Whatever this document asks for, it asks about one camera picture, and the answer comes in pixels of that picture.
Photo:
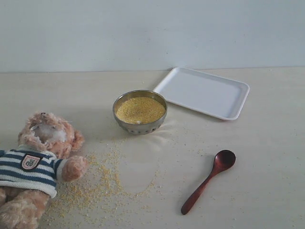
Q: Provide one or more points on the dark red wooden spoon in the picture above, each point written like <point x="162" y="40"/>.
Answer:
<point x="223" y="161"/>

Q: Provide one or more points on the plush bear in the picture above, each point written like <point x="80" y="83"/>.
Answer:
<point x="30" y="173"/>

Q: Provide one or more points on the steel bowl of millet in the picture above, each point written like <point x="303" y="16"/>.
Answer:
<point x="140" y="112"/>

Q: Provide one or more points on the white rectangular tray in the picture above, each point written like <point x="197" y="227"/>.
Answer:
<point x="206" y="93"/>

